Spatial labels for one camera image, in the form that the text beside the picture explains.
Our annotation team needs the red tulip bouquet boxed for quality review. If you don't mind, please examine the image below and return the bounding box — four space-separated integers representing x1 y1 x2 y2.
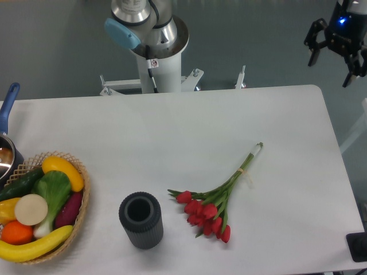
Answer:
168 142 264 243

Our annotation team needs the green bok choy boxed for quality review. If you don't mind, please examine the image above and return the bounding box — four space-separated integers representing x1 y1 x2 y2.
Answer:
32 170 71 239

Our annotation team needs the beige round radish slice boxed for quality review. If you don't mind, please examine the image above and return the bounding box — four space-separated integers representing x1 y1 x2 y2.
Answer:
14 194 48 226

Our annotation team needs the black device at table edge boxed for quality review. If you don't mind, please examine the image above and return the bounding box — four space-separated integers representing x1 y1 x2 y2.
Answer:
346 232 367 262

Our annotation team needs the orange fruit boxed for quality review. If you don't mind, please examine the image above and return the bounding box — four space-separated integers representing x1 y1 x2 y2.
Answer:
1 221 33 245

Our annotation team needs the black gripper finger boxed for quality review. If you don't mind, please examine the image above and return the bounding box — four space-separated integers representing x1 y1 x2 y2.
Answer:
304 18 328 66
342 50 366 88

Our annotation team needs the dark grey ribbed vase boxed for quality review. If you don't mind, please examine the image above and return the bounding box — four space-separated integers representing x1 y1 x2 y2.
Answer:
119 191 163 250

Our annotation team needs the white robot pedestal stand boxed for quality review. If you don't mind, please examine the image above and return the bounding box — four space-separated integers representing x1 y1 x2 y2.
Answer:
99 42 247 96

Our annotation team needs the purple sweet potato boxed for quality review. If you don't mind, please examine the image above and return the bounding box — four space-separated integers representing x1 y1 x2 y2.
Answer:
54 192 83 229

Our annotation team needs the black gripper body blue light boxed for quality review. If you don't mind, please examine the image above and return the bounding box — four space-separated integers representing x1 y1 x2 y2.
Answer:
325 2 366 56

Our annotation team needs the yellow bell pepper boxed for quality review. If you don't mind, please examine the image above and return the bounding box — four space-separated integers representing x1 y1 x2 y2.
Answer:
0 198 21 225

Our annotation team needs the woven wicker basket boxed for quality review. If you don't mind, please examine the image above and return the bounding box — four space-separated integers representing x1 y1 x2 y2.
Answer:
1 151 90 264

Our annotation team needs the blue handled saucepan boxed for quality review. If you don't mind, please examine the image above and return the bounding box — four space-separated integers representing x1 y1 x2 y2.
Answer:
1 82 24 190

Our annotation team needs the yellow banana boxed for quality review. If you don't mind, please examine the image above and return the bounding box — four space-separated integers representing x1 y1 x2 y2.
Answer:
1 225 73 263

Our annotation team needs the green cucumber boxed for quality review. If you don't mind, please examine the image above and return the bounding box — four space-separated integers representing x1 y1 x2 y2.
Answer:
1 168 44 201

